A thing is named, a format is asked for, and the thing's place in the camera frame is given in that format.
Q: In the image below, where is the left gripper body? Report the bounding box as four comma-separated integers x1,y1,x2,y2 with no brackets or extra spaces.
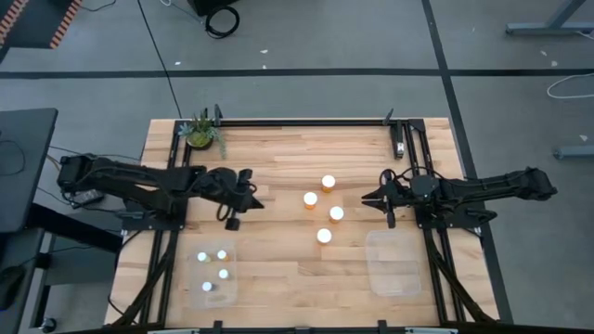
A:
206,166,254,232

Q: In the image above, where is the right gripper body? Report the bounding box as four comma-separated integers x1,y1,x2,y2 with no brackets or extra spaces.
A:
382,178,413,229

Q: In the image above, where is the clear plastic bin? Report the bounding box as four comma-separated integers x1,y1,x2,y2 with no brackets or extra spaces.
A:
188,238,239,310
364,229,423,299

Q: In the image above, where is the potted green plant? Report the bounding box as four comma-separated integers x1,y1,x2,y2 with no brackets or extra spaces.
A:
177,109,228,160

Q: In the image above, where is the black stapler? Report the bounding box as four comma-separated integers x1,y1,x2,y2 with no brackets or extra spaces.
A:
391,120,407,161

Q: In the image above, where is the black power adapter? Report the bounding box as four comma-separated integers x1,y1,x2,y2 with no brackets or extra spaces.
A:
69,187,106,208

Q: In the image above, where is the grey table leg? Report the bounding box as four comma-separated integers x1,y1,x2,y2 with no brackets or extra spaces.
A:
505,0,594,36
552,145,594,161

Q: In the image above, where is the black desk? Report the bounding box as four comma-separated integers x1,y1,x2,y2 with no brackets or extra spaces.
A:
0,108,59,234

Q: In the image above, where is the orange black striped ramp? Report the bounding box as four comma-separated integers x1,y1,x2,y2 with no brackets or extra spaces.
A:
0,0,84,50

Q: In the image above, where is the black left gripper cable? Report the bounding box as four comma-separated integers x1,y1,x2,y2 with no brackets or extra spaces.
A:
215,202,234,224

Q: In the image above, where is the black aluminium table frame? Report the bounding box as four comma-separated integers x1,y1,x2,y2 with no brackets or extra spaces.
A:
105,118,501,334

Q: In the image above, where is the black floor cable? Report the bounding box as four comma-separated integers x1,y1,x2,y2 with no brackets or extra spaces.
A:
136,0,184,120

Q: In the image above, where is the black coiled cable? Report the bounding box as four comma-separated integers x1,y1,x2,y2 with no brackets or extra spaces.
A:
204,5,241,40

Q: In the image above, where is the white floor cable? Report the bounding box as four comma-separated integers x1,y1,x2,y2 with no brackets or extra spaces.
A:
546,71,594,100

